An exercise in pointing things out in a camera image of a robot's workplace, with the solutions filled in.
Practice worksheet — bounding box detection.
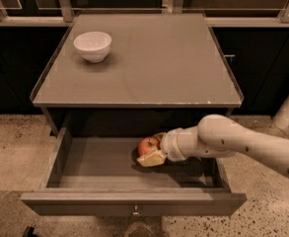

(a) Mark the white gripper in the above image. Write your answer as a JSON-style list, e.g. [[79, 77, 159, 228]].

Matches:
[[137, 128, 186, 167]]

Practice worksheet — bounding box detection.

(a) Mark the red apple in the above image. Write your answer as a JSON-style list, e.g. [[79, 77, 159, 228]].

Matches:
[[137, 136, 160, 156]]

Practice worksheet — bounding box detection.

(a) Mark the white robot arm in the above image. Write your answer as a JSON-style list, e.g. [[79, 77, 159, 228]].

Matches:
[[137, 115, 289, 179]]

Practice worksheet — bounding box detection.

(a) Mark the small metal drawer knob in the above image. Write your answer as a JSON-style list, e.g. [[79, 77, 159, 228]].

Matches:
[[132, 205, 141, 216]]

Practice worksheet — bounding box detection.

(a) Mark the grey open top drawer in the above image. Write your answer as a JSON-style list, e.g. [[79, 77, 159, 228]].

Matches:
[[21, 128, 247, 216]]

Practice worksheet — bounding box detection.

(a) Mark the grey cabinet with counter top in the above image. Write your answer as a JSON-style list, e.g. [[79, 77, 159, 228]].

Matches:
[[31, 14, 243, 132]]

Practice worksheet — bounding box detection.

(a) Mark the white ceramic bowl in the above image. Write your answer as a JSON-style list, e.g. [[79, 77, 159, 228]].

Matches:
[[74, 32, 112, 63]]

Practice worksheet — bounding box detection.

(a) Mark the black object at floor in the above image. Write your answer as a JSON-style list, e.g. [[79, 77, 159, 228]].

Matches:
[[23, 226, 37, 237]]

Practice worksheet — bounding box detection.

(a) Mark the metal railing frame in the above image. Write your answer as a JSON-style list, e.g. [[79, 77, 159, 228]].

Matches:
[[0, 0, 289, 28]]

